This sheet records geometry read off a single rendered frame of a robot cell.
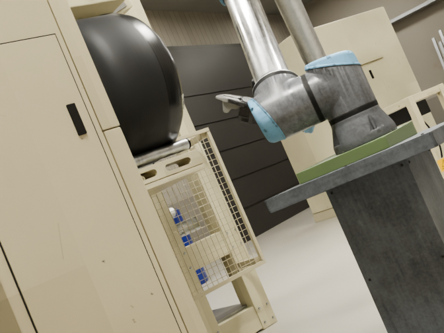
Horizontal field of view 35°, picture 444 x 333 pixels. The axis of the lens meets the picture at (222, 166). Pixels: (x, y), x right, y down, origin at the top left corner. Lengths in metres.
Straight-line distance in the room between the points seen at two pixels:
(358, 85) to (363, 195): 0.31
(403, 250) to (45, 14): 1.10
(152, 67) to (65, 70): 0.91
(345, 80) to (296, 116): 0.17
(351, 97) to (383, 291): 0.55
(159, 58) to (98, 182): 1.04
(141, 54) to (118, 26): 0.14
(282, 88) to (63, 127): 0.72
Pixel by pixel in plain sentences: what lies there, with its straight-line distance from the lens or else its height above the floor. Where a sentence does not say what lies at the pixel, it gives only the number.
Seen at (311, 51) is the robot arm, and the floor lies 1.01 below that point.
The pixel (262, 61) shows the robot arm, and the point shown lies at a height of 0.98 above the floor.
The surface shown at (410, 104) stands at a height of 0.75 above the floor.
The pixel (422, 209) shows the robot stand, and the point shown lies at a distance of 1.94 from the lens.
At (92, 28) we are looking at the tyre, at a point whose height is 1.39.
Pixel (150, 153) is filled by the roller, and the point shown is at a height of 0.91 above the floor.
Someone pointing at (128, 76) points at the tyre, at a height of 1.17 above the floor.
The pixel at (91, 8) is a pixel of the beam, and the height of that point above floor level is 1.64.
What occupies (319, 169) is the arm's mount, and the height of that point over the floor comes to 0.62.
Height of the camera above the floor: 0.64
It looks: 3 degrees up
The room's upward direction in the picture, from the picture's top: 23 degrees counter-clockwise
